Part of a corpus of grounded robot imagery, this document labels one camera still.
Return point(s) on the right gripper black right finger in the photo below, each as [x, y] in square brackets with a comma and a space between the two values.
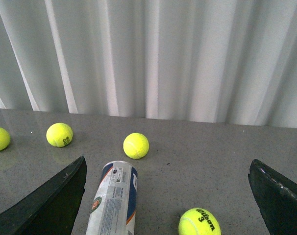
[276, 197]

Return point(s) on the plain yellow tennis ball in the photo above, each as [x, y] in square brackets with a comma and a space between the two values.
[136, 145]

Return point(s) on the yellow tennis ball dark logo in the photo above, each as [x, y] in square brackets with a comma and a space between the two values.
[59, 135]

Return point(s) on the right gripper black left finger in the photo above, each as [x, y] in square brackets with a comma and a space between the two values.
[52, 208]

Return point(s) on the white pleated curtain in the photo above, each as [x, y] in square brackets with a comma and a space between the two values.
[230, 61]

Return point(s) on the Wilson 3 tennis ball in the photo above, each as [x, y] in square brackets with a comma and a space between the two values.
[198, 221]

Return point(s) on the clear Wilson tennis ball can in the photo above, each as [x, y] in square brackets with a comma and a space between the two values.
[114, 205]

